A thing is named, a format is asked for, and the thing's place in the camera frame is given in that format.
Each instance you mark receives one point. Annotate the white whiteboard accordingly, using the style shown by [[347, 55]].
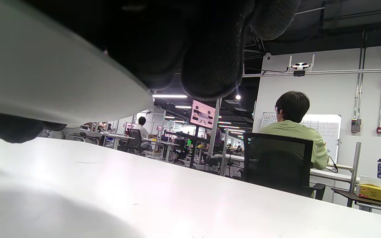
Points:
[[326, 132]]

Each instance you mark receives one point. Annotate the black standing desk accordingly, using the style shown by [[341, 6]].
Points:
[[187, 136]]

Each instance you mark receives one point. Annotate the aluminium frame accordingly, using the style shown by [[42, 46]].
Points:
[[342, 71]]

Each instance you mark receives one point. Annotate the black mesh office chair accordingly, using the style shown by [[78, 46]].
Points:
[[276, 158]]

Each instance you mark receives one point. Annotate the hanging monitor screen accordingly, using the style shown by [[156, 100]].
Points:
[[202, 114]]

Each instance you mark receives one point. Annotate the person's right hand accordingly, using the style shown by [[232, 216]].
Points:
[[177, 39]]

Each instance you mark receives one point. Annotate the brown top side table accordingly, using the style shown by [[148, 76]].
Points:
[[342, 192]]

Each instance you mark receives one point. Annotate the yellow tissue box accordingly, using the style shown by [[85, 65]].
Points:
[[372, 193]]

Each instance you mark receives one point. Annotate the long ceiling light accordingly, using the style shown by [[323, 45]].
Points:
[[183, 107], [170, 96]]

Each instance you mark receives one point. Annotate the white office desk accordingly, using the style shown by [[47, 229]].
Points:
[[114, 135], [329, 174]]

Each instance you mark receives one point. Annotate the grey electrical box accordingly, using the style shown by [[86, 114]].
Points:
[[356, 125]]

